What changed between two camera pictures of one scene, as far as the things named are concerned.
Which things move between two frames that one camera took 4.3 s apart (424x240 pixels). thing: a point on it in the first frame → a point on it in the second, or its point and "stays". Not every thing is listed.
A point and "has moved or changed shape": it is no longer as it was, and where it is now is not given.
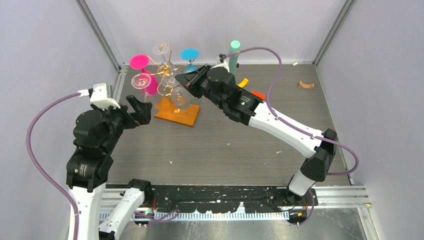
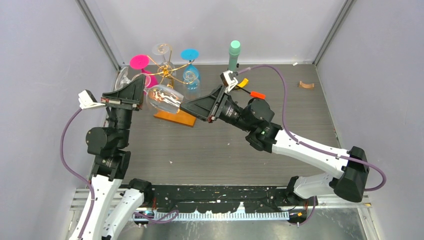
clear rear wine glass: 166,68 stays
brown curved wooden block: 303,85 stays
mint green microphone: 235,46 stays
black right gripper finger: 196,85 → 205,106
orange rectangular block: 260,95 stays
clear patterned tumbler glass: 170,81 has moved or changed shape
